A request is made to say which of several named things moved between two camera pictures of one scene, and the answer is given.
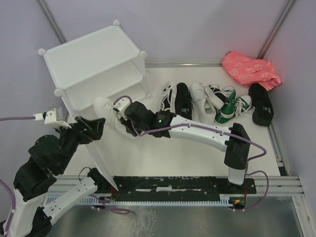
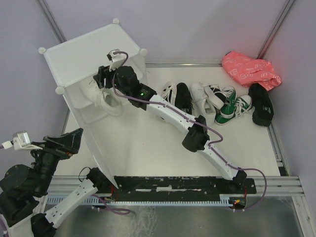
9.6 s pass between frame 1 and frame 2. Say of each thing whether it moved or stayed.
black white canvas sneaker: stayed
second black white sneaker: stayed
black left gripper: moved
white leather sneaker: moved
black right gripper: moved
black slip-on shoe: stayed
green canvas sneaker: stayed
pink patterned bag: stayed
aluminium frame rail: stayed
